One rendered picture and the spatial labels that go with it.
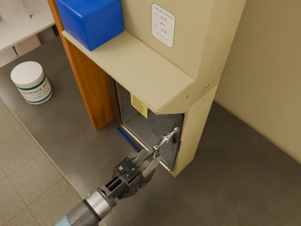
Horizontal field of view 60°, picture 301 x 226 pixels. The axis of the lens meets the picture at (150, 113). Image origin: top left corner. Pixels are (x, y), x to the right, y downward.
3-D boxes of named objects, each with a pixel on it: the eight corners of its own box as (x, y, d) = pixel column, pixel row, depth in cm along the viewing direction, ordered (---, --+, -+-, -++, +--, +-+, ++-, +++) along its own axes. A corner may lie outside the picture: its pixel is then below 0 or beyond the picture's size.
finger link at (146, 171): (167, 154, 78) (144, 173, 74) (166, 162, 83) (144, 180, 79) (161, 146, 79) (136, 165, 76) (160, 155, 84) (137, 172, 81)
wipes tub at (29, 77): (43, 78, 128) (32, 56, 116) (58, 93, 123) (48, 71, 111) (19, 93, 123) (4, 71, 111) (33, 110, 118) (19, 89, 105)
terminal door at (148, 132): (120, 121, 109) (106, 48, 75) (173, 172, 96) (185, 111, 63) (118, 122, 108) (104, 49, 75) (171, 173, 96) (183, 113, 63)
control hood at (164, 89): (104, 41, 74) (98, 10, 66) (191, 108, 61) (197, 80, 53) (70, 61, 70) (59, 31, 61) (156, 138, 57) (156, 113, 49)
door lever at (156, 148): (167, 153, 87) (162, 147, 88) (169, 139, 79) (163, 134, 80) (156, 163, 85) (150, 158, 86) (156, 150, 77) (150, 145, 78)
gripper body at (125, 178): (145, 171, 73) (111, 202, 68) (145, 182, 80) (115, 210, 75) (127, 154, 76) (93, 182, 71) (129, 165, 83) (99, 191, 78)
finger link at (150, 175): (158, 173, 79) (135, 191, 76) (158, 175, 80) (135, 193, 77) (148, 162, 81) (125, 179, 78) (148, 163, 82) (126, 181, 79)
